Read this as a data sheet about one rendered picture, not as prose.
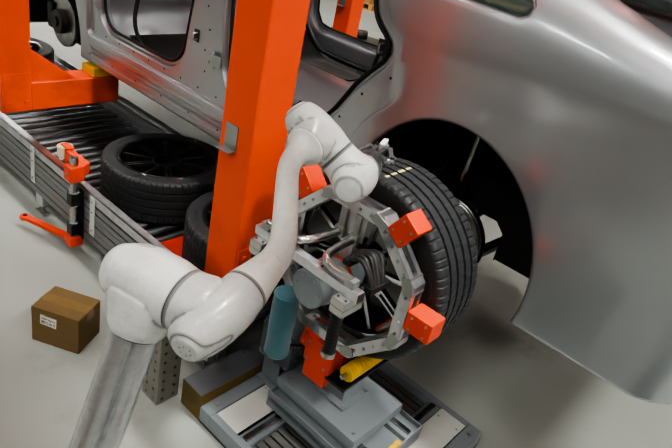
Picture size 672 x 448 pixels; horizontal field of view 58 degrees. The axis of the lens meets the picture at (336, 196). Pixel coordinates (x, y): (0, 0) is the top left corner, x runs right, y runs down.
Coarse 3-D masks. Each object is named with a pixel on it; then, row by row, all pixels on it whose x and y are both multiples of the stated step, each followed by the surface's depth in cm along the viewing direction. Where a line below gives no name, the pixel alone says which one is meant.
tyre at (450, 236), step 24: (384, 168) 193; (408, 168) 196; (384, 192) 184; (408, 192) 183; (432, 192) 190; (432, 216) 182; (456, 216) 189; (432, 240) 178; (456, 240) 185; (432, 264) 178; (456, 264) 184; (432, 288) 180; (456, 288) 185; (456, 312) 194; (360, 336) 205
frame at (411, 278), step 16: (320, 192) 190; (304, 208) 197; (352, 208) 183; (368, 208) 179; (384, 208) 180; (384, 224) 176; (384, 240) 177; (400, 256) 175; (288, 272) 210; (400, 272) 176; (416, 272) 177; (416, 288) 175; (400, 304) 179; (416, 304) 180; (304, 320) 209; (320, 320) 210; (400, 320) 180; (320, 336) 206; (352, 336) 203; (384, 336) 188; (400, 336) 182; (352, 352) 197; (368, 352) 192
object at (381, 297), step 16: (320, 208) 207; (336, 208) 218; (304, 224) 211; (320, 224) 217; (336, 240) 227; (368, 240) 196; (320, 256) 221; (384, 256) 193; (368, 304) 203; (384, 304) 197; (352, 320) 212; (368, 320) 203; (384, 320) 212; (368, 336) 202
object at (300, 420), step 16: (272, 400) 236; (288, 400) 236; (288, 416) 231; (304, 416) 230; (400, 416) 240; (304, 432) 227; (320, 432) 225; (384, 432) 231; (400, 432) 230; (416, 432) 233
